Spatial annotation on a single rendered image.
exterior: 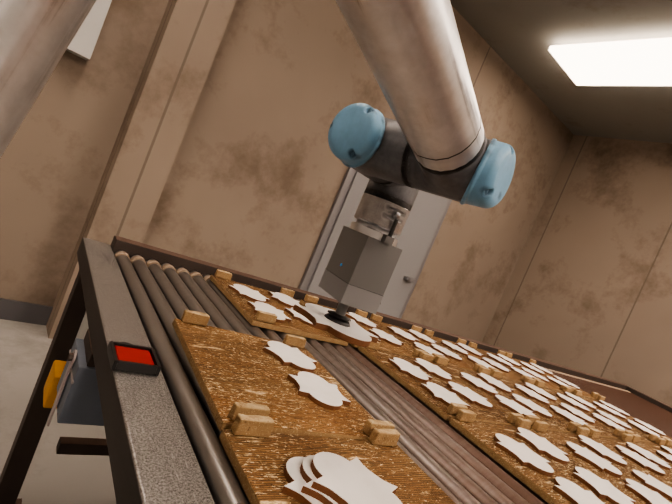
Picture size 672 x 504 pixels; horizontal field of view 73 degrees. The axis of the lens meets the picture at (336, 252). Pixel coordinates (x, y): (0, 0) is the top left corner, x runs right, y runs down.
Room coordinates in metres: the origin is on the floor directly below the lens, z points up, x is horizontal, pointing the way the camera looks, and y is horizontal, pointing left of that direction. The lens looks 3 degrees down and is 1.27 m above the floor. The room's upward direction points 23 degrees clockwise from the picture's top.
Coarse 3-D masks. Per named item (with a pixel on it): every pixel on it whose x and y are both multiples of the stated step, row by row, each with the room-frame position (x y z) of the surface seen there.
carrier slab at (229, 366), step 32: (192, 352) 0.85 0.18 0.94; (224, 352) 0.92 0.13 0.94; (256, 352) 1.00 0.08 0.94; (224, 384) 0.77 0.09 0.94; (256, 384) 0.83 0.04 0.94; (288, 384) 0.89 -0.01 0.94; (224, 416) 0.67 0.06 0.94; (288, 416) 0.75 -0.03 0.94; (320, 416) 0.81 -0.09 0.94; (352, 416) 0.87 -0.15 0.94
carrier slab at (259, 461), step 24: (240, 456) 0.58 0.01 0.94; (264, 456) 0.61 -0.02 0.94; (288, 456) 0.63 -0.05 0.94; (360, 456) 0.72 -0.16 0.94; (384, 456) 0.75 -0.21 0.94; (408, 456) 0.79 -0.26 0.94; (240, 480) 0.56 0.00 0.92; (264, 480) 0.56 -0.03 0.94; (384, 480) 0.68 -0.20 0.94; (408, 480) 0.71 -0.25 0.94; (432, 480) 0.74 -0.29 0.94
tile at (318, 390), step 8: (288, 376) 0.92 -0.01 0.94; (296, 376) 0.92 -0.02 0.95; (304, 376) 0.94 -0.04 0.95; (312, 376) 0.96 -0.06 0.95; (296, 384) 0.90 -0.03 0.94; (304, 384) 0.90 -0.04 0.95; (312, 384) 0.92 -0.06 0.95; (320, 384) 0.93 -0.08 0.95; (328, 384) 0.95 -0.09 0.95; (304, 392) 0.86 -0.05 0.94; (312, 392) 0.87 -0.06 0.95; (320, 392) 0.89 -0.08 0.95; (328, 392) 0.91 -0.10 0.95; (336, 392) 0.93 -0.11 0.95; (312, 400) 0.86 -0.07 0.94; (320, 400) 0.85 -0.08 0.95; (328, 400) 0.87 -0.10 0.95; (336, 400) 0.88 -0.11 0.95; (344, 400) 0.90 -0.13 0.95; (328, 408) 0.85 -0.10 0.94; (336, 408) 0.86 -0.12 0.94
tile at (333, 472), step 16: (320, 464) 0.59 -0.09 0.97; (336, 464) 0.61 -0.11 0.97; (352, 464) 0.62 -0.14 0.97; (320, 480) 0.55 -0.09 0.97; (336, 480) 0.57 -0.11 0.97; (352, 480) 0.58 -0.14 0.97; (368, 480) 0.60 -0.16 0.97; (336, 496) 0.54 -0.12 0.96; (352, 496) 0.55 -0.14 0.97; (368, 496) 0.56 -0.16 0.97; (384, 496) 0.58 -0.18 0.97
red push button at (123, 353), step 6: (120, 348) 0.76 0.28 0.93; (126, 348) 0.77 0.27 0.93; (132, 348) 0.78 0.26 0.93; (120, 354) 0.74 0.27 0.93; (126, 354) 0.75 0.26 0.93; (132, 354) 0.76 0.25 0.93; (138, 354) 0.77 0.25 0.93; (144, 354) 0.78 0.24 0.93; (126, 360) 0.73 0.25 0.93; (132, 360) 0.74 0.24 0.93; (138, 360) 0.75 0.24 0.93; (144, 360) 0.76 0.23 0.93; (150, 360) 0.76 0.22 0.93
